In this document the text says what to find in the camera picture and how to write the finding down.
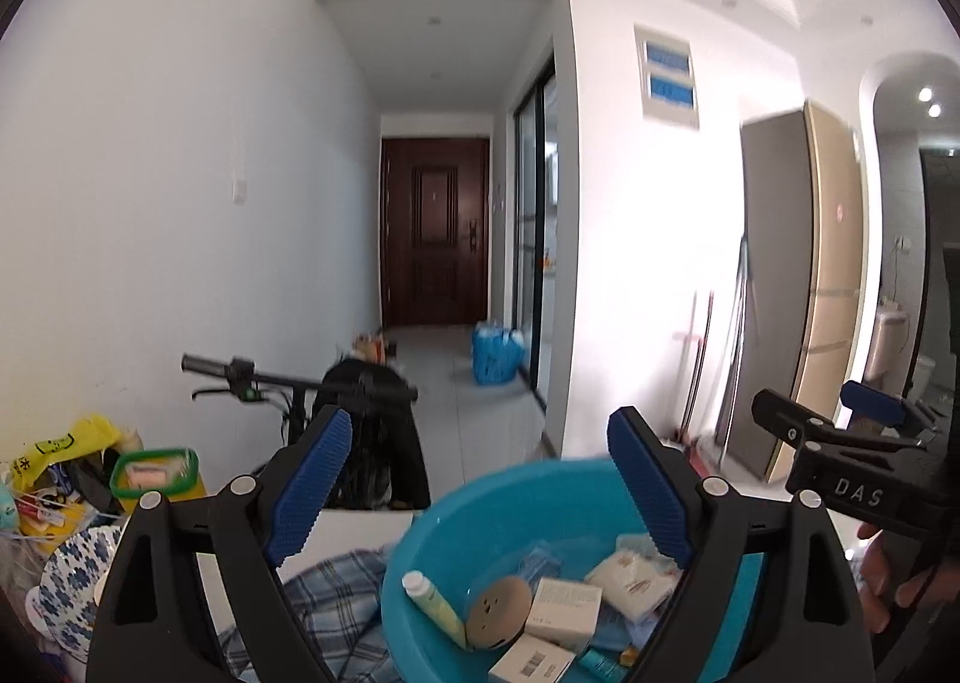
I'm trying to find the blue small box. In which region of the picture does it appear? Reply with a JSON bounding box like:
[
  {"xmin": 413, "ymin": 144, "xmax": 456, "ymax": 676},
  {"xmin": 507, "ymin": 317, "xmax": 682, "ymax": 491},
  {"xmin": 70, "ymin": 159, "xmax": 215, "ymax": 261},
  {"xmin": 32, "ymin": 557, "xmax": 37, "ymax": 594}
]
[{"xmin": 574, "ymin": 645, "xmax": 646, "ymax": 683}]

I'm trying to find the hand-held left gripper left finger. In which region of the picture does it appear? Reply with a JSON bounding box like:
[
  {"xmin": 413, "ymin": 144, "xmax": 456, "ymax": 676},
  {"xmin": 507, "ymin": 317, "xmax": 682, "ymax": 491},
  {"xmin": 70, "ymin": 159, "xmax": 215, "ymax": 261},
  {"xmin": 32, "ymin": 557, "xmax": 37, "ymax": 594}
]
[{"xmin": 85, "ymin": 404, "xmax": 353, "ymax": 683}]

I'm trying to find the brown entrance door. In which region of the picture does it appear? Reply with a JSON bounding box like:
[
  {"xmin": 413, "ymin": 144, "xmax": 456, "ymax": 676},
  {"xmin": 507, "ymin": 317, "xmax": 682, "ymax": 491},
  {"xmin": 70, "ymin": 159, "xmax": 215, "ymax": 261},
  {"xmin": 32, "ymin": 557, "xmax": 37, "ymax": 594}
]
[{"xmin": 380, "ymin": 137, "xmax": 490, "ymax": 328}]

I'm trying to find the blue floral ceramic bowl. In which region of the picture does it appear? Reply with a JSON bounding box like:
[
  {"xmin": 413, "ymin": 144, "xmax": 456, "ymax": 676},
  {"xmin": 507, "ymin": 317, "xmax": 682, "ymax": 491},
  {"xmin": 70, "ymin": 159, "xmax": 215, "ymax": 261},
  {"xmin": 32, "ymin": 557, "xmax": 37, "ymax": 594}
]
[{"xmin": 26, "ymin": 524, "xmax": 125, "ymax": 654}]

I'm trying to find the person's right hand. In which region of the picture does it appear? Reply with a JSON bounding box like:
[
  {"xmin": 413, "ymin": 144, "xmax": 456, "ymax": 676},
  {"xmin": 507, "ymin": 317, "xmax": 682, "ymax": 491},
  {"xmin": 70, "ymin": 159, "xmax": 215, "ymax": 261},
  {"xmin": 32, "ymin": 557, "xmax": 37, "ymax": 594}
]
[{"xmin": 857, "ymin": 522, "xmax": 940, "ymax": 607}]

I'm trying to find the black framed glass door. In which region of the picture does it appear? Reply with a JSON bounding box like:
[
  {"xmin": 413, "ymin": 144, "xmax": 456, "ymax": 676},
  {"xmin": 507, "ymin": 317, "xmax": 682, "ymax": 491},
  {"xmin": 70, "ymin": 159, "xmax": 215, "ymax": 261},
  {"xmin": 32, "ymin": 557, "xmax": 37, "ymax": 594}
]
[{"xmin": 512, "ymin": 57, "xmax": 560, "ymax": 392}]

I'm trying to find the black scooter handlebar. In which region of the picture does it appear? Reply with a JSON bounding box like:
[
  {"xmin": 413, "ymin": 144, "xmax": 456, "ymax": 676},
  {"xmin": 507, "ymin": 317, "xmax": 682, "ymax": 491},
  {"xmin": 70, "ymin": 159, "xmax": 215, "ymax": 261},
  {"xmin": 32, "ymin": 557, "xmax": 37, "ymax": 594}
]
[{"xmin": 181, "ymin": 353, "xmax": 419, "ymax": 444}]

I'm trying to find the white blue wall panel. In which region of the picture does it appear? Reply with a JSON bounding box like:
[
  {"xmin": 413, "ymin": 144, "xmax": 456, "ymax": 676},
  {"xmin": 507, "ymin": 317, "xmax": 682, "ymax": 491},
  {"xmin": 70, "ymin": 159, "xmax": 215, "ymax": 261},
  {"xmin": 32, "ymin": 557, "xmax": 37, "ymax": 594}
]
[{"xmin": 634, "ymin": 25, "xmax": 700, "ymax": 128}]

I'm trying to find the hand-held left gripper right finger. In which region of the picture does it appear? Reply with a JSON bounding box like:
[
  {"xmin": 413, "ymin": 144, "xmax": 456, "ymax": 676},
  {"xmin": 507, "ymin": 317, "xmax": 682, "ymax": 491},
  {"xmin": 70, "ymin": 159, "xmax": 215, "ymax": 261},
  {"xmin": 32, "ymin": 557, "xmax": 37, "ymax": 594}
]
[{"xmin": 606, "ymin": 404, "xmax": 877, "ymax": 683}]

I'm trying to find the blue plaid cloth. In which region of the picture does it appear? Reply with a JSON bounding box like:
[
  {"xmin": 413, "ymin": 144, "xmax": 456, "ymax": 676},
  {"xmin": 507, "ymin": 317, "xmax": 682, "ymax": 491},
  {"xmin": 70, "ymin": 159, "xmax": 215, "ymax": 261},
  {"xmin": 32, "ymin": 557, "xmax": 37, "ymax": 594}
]
[{"xmin": 225, "ymin": 546, "xmax": 406, "ymax": 683}]

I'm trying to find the orange cardboard box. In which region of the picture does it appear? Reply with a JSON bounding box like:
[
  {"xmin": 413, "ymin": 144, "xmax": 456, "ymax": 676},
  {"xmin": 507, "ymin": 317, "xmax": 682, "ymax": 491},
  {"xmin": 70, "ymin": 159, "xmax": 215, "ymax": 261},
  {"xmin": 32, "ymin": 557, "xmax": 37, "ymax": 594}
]
[{"xmin": 351, "ymin": 330, "xmax": 398, "ymax": 363}]

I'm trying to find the blue plastic basin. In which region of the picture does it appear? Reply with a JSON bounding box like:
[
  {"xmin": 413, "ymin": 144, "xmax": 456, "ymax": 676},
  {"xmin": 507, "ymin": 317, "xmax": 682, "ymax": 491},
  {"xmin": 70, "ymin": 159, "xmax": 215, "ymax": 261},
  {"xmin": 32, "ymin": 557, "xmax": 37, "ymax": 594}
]
[{"xmin": 381, "ymin": 456, "xmax": 766, "ymax": 683}]

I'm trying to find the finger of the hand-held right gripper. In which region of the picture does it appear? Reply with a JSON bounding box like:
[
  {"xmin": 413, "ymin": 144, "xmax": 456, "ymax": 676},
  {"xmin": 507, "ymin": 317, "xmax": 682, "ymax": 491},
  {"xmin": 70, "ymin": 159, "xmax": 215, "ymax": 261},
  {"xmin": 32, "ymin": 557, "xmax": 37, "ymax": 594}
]
[
  {"xmin": 838, "ymin": 378, "xmax": 944, "ymax": 440},
  {"xmin": 752, "ymin": 387, "xmax": 925, "ymax": 452}
]

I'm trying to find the yellow container with green lid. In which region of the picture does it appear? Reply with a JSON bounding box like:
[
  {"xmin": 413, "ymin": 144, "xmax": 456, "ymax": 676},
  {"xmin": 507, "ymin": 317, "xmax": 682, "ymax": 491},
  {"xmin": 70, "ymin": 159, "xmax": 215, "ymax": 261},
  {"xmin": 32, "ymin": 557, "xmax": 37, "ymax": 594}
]
[{"xmin": 110, "ymin": 447, "xmax": 202, "ymax": 515}]

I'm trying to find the beige refrigerator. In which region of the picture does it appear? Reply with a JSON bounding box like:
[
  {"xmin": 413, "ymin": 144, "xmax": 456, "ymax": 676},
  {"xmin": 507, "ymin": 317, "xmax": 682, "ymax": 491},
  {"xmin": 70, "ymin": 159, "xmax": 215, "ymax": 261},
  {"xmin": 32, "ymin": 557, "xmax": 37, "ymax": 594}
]
[{"xmin": 716, "ymin": 100, "xmax": 867, "ymax": 485}]

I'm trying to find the clear plastic packet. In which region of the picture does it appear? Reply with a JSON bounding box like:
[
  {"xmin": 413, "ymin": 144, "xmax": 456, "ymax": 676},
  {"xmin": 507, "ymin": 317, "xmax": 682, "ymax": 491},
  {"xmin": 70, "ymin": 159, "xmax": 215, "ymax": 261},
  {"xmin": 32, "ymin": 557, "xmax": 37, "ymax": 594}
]
[{"xmin": 514, "ymin": 544, "xmax": 563, "ymax": 583}]

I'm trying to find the pale green tube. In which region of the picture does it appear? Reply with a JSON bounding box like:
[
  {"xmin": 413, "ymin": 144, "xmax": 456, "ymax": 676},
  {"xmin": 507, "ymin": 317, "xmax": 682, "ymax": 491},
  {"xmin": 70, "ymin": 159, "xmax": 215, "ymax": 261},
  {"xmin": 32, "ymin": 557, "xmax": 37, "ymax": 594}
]
[{"xmin": 402, "ymin": 570, "xmax": 467, "ymax": 650}]

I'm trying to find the plain white box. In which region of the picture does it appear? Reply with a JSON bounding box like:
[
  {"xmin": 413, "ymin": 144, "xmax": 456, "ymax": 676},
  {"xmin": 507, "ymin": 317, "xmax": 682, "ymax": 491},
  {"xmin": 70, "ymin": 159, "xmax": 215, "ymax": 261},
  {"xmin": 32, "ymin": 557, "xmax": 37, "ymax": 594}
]
[{"xmin": 525, "ymin": 576, "xmax": 603, "ymax": 639}]

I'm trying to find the yellow plastic bag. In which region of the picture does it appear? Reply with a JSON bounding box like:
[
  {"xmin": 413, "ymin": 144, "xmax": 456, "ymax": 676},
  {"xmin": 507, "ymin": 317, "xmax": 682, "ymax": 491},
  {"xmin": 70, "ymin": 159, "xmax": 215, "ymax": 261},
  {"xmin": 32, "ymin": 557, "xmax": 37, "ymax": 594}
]
[{"xmin": 7, "ymin": 413, "xmax": 125, "ymax": 497}]

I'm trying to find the blue bag on floor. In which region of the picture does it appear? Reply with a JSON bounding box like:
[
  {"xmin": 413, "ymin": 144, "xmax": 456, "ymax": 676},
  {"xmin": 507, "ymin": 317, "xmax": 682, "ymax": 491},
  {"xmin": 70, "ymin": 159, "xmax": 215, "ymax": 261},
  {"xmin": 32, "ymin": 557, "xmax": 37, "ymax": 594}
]
[{"xmin": 472, "ymin": 323, "xmax": 526, "ymax": 384}]

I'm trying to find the black bag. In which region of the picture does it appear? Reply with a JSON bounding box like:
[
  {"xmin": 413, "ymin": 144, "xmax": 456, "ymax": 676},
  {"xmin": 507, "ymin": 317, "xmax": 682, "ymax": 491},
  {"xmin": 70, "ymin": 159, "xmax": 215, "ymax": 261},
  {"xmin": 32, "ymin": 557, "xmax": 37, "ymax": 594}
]
[{"xmin": 311, "ymin": 360, "xmax": 430, "ymax": 512}]

